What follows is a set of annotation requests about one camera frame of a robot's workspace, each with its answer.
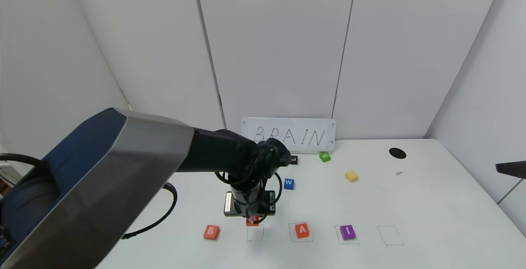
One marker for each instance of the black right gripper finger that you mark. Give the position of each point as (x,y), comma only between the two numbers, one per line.
(515,170)

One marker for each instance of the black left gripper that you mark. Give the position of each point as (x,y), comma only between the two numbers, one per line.
(235,204)

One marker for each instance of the orange block letter A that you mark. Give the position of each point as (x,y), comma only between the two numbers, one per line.
(302,230)
(251,222)

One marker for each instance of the orange block letter B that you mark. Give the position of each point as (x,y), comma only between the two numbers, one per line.
(211,232)

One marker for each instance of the blue block letter W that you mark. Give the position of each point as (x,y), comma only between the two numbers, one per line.
(289,184)

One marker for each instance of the black block letter L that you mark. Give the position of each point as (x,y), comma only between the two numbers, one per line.
(294,161)

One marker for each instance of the green block letter S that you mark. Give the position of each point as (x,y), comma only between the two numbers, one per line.
(324,157)

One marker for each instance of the purple block letter I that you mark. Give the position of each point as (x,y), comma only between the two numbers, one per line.
(347,232)

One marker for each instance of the white BRAIN whiteboard sign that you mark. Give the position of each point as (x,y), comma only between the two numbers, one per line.
(308,137)

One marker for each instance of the yellow letter block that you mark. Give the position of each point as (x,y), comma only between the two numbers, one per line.
(351,176)

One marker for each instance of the black table grommet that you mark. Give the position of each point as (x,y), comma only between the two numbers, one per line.
(397,153)

